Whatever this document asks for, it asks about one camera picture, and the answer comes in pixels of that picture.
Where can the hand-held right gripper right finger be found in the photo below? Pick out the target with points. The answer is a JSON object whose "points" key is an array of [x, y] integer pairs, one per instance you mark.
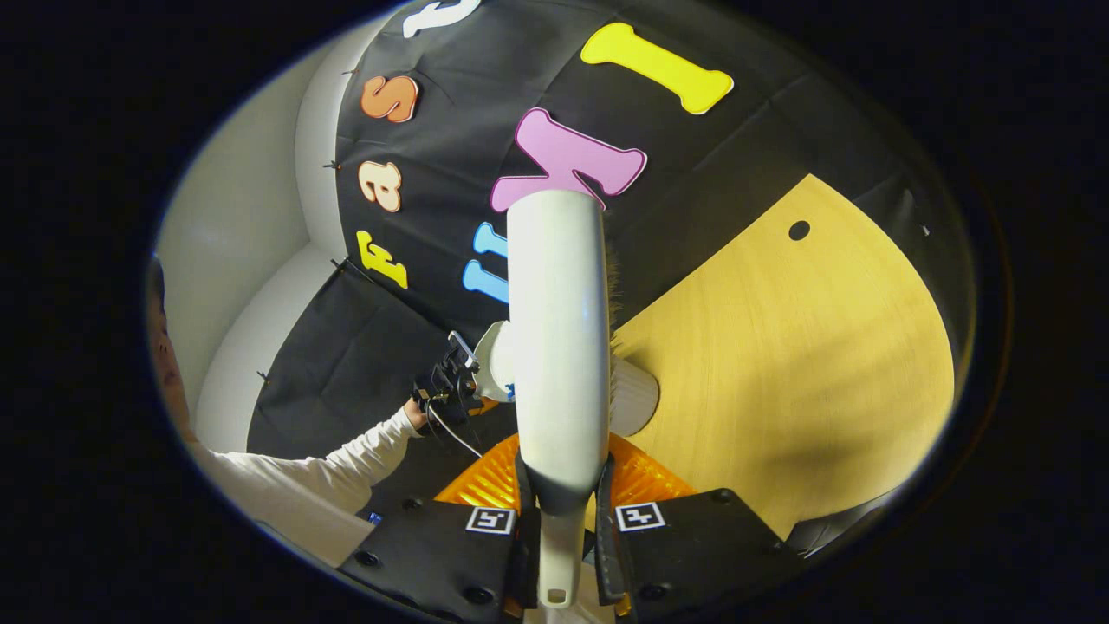
{"points": [[606, 555]]}

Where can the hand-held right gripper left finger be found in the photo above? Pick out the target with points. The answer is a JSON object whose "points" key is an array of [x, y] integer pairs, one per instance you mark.
{"points": [[525, 555]]}

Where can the small grey broom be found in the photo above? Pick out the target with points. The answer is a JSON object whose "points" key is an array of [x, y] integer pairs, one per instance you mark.
{"points": [[559, 329]]}

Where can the white garbage bin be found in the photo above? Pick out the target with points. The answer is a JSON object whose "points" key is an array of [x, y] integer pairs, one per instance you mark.
{"points": [[634, 399]]}

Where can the row of black cloth clips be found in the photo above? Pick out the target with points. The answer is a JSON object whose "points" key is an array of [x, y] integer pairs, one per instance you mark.
{"points": [[333, 165]]}

